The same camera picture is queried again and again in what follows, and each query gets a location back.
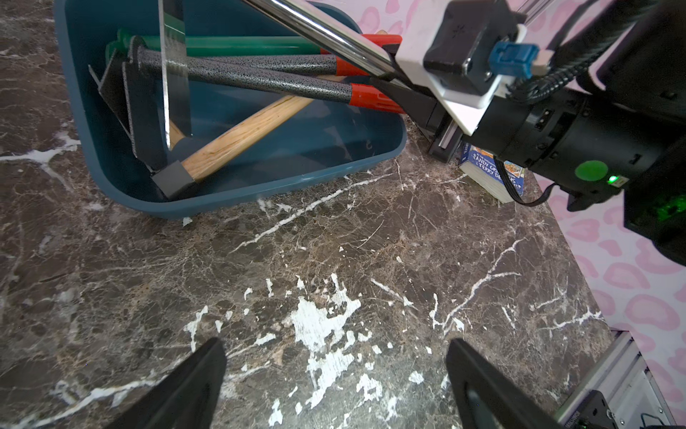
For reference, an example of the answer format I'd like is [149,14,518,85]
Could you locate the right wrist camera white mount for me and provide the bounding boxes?
[395,1,554,135]

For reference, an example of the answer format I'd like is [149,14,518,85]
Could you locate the chrome tool with blue grip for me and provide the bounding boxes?
[158,0,399,150]

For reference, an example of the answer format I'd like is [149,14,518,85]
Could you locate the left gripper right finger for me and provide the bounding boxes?
[446,338,560,428]

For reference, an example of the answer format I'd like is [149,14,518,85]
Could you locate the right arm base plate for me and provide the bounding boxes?
[561,390,618,429]

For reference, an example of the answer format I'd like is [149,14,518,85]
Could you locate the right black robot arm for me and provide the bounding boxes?
[373,1,685,264]

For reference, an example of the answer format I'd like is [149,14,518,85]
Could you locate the blue treehouse paperback book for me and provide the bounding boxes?
[459,143,525,203]

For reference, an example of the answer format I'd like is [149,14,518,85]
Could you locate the teal plastic storage box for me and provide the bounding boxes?
[53,0,408,220]

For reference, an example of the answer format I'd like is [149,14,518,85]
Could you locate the black shovel with red grip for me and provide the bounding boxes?
[89,48,405,138]

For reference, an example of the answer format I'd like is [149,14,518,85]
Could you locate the wooden handled small hoe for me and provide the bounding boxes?
[152,96,314,200]

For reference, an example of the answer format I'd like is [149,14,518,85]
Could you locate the aluminium front rail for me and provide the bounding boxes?
[555,331,680,428]

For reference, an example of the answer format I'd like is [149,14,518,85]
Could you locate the green hoe with red grip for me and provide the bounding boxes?
[105,29,402,61]

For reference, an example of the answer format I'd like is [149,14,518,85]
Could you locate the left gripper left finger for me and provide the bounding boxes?
[108,337,227,428]

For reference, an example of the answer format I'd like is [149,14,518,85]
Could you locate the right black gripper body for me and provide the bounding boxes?
[370,77,464,164]

